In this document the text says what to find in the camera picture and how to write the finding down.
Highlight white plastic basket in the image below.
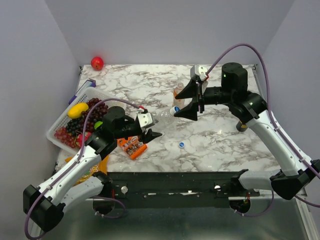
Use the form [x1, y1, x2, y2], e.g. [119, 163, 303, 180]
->
[46, 87, 116, 155]

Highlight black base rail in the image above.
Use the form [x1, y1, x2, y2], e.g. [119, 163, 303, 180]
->
[93, 171, 260, 209]

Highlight green toy fruit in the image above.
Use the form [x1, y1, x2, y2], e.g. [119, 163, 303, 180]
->
[94, 121, 103, 130]

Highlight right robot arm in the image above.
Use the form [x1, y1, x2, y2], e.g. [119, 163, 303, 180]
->
[175, 62, 320, 200]

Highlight yellow snack bag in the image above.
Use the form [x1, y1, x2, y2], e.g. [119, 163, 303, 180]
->
[74, 155, 109, 186]

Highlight light red grape bunch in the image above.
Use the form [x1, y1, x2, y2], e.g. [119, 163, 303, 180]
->
[54, 127, 76, 149]

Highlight clear bottle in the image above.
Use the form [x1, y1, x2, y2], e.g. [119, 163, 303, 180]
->
[152, 108, 175, 133]

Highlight black can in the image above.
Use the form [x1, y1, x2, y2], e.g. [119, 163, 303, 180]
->
[236, 120, 248, 132]

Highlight black blue grape bunch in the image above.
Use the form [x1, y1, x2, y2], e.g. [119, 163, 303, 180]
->
[65, 117, 83, 134]

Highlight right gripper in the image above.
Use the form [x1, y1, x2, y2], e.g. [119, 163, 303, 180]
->
[174, 78, 234, 122]

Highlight orange snack box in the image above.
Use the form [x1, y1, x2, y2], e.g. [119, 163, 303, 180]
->
[117, 136, 148, 160]

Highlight red apple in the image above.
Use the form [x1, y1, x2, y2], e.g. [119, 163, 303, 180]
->
[90, 56, 104, 71]

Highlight purple white box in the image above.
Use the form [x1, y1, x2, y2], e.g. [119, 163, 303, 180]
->
[68, 78, 96, 105]

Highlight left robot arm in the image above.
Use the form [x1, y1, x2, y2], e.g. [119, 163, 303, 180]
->
[22, 106, 161, 233]

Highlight yellow mango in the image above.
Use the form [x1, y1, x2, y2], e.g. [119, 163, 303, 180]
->
[67, 102, 89, 119]

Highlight dark purple grape bunch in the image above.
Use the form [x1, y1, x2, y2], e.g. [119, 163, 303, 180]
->
[77, 98, 108, 133]

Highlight orange juice bottle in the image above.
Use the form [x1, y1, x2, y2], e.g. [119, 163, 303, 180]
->
[172, 82, 187, 108]

